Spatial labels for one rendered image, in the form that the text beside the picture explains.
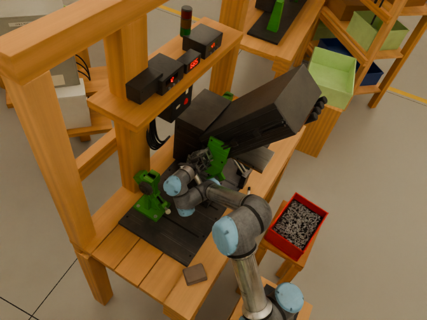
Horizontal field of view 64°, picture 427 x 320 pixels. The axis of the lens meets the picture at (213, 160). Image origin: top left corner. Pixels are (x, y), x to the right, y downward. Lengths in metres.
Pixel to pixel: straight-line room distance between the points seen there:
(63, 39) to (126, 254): 1.06
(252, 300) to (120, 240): 0.76
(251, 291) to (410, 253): 2.29
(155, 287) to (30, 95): 1.01
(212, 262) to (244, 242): 0.59
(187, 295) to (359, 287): 1.69
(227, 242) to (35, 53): 0.76
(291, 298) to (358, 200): 2.13
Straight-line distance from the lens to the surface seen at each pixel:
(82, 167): 1.56
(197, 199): 1.49
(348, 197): 3.42
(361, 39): 4.05
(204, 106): 1.87
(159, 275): 1.70
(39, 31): 1.06
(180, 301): 1.64
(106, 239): 1.79
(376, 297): 3.04
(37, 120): 1.11
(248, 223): 1.14
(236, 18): 2.19
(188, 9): 1.64
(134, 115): 1.36
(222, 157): 1.68
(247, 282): 1.26
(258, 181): 2.02
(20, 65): 1.01
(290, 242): 1.88
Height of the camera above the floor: 2.46
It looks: 49 degrees down
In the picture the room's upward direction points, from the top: 11 degrees clockwise
